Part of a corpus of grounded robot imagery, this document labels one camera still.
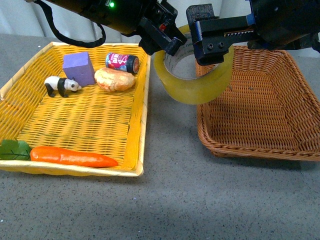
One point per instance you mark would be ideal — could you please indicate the purple foam cube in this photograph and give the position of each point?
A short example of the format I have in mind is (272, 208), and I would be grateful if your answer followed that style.
(78, 66)

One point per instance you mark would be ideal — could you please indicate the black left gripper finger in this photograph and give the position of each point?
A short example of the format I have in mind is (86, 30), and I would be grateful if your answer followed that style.
(158, 30)

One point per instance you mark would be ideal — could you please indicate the toy panda figurine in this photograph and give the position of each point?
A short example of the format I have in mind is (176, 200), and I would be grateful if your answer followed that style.
(60, 84)

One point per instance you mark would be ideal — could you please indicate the toy bread loaf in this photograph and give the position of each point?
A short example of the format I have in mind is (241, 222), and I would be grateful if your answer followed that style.
(112, 80)

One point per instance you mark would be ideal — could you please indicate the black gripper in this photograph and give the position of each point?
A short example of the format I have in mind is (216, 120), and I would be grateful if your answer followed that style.
(276, 25)

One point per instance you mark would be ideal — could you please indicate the small printed can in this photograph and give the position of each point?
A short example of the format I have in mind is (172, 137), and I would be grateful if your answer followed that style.
(122, 62)

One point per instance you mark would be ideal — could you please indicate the yellow woven basket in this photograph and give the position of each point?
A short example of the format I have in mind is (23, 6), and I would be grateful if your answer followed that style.
(88, 120)

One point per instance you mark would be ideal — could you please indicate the orange toy carrot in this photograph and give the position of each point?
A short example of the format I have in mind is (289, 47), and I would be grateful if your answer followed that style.
(20, 150)

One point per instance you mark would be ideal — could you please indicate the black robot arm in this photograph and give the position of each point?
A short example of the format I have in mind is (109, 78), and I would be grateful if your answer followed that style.
(120, 15)

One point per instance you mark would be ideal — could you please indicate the brown wicker basket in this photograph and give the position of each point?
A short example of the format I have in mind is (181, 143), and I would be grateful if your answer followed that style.
(267, 111)

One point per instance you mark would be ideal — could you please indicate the clear packing tape roll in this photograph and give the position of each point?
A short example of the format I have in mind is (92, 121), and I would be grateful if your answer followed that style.
(193, 91)

